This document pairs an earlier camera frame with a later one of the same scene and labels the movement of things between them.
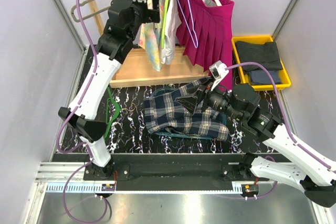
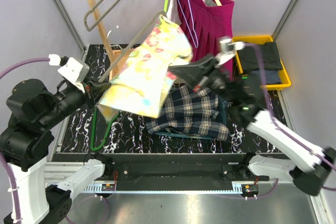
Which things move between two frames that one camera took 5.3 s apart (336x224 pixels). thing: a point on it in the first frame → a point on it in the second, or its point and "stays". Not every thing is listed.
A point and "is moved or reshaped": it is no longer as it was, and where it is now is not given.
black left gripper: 149,15 → 97,87
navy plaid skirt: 164,112 stays
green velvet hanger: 111,97 is moved or reshaped
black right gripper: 195,97 → 193,73
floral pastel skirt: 150,34 → 142,86
